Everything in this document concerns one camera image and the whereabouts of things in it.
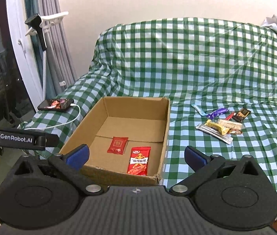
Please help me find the silver foil stick pack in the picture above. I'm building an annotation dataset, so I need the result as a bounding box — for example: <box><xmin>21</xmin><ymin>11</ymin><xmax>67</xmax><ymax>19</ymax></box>
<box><xmin>196</xmin><ymin>124</ymin><xmax>233</xmax><ymax>144</ymax></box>

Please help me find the yellow snack bar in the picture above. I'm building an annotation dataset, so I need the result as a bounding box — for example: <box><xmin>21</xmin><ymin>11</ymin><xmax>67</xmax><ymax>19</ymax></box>
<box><xmin>205</xmin><ymin>119</ymin><xmax>230</xmax><ymax>135</ymax></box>

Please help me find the red brown candy packet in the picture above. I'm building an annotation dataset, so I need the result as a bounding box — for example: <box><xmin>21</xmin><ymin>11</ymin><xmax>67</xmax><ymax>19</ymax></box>
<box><xmin>227</xmin><ymin>128</ymin><xmax>243</xmax><ymax>135</ymax></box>

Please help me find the beige nougat snack pack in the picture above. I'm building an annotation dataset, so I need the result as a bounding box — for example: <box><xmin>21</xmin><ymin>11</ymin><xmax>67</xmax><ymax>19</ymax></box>
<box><xmin>217</xmin><ymin>119</ymin><xmax>243</xmax><ymax>130</ymax></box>

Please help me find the purple candy bar wrapper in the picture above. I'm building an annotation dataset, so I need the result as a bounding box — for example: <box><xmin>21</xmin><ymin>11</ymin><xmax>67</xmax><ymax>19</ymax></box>
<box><xmin>206</xmin><ymin>108</ymin><xmax>229</xmax><ymax>120</ymax></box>

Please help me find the light blue stick sachet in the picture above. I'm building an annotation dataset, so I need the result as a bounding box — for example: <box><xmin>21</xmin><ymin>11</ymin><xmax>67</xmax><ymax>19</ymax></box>
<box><xmin>191</xmin><ymin>105</ymin><xmax>207</xmax><ymax>117</ymax></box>

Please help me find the small red stick packet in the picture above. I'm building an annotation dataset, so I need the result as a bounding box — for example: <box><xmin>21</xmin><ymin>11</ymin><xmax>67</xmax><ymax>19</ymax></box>
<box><xmin>225</xmin><ymin>111</ymin><xmax>235</xmax><ymax>120</ymax></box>

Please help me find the black chocolate bar packet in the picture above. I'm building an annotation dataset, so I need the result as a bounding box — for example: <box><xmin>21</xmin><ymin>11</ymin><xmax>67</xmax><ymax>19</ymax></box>
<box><xmin>232</xmin><ymin>108</ymin><xmax>251</xmax><ymax>123</ymax></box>

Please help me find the small dark red packet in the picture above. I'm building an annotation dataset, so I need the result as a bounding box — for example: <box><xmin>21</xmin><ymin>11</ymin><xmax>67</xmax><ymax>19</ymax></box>
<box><xmin>107</xmin><ymin>137</ymin><xmax>128</xmax><ymax>155</ymax></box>

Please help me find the brown cardboard box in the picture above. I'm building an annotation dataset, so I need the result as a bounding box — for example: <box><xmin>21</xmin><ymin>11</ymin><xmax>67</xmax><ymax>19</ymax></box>
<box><xmin>60</xmin><ymin>97</ymin><xmax>170</xmax><ymax>186</ymax></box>

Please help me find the black smartphone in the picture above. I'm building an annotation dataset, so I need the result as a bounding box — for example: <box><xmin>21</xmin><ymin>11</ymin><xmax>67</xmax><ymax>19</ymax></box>
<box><xmin>37</xmin><ymin>98</ymin><xmax>74</xmax><ymax>112</ymax></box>

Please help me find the red spicy strips packet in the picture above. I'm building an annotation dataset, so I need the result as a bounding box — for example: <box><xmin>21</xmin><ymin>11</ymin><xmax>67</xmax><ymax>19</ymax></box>
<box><xmin>127</xmin><ymin>146</ymin><xmax>151</xmax><ymax>176</ymax></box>

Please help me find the green checkered sofa cover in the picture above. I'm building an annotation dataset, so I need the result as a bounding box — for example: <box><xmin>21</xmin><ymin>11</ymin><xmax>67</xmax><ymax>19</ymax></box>
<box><xmin>20</xmin><ymin>18</ymin><xmax>277</xmax><ymax>191</ymax></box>

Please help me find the grey curtain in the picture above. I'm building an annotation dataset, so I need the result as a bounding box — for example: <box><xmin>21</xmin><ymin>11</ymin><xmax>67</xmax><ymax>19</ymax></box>
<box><xmin>25</xmin><ymin>0</ymin><xmax>77</xmax><ymax>99</ymax></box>

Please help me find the black phone holder stand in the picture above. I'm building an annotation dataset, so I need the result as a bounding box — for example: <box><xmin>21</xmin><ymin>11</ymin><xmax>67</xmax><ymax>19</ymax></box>
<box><xmin>25</xmin><ymin>14</ymin><xmax>47</xmax><ymax>100</ymax></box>

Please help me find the white charging cable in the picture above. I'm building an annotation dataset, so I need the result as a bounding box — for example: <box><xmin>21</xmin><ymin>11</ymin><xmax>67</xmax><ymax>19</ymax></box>
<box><xmin>17</xmin><ymin>103</ymin><xmax>82</xmax><ymax>131</ymax></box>

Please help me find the white window frame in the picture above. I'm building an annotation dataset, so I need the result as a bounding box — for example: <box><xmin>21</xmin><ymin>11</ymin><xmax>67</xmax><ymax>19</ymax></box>
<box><xmin>6</xmin><ymin>0</ymin><xmax>43</xmax><ymax>110</ymax></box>

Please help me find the white window handle bracket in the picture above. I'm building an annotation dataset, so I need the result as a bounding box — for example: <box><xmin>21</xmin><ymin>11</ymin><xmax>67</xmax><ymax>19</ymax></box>
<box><xmin>25</xmin><ymin>11</ymin><xmax>69</xmax><ymax>36</ymax></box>

